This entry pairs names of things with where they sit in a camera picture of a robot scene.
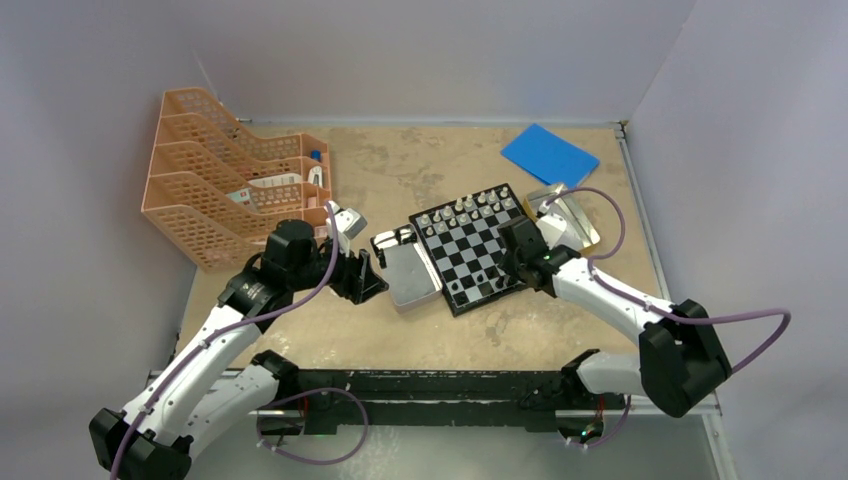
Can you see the white stapler in rack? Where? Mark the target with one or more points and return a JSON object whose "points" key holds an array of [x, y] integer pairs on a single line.
{"points": [[316, 176]]}

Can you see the blue notebook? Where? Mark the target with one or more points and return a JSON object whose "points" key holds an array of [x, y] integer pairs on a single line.
{"points": [[549, 158]]}

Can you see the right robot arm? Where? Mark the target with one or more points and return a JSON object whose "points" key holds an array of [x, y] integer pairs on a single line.
{"points": [[679, 359]]}

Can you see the white label box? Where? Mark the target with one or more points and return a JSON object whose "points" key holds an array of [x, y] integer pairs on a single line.
{"points": [[278, 180]]}

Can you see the black white chess board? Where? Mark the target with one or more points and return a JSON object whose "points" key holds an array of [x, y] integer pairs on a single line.
{"points": [[461, 240]]}

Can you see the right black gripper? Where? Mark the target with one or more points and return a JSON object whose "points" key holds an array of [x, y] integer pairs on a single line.
{"points": [[508, 264]]}

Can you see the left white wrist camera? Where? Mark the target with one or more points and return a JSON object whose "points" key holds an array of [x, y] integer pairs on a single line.
{"points": [[344, 226]]}

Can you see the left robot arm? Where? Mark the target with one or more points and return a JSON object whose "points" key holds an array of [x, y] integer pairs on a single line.
{"points": [[159, 433]]}

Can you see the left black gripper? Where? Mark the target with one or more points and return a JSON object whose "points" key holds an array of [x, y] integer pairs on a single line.
{"points": [[357, 280]]}

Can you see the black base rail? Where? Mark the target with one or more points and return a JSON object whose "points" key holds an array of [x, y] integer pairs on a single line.
{"points": [[536, 401]]}

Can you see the orange plastic file rack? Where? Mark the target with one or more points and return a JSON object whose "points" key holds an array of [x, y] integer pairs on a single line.
{"points": [[197, 192]]}

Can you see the silver metal tin tray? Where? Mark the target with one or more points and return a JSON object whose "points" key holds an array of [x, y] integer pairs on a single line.
{"points": [[411, 277]]}

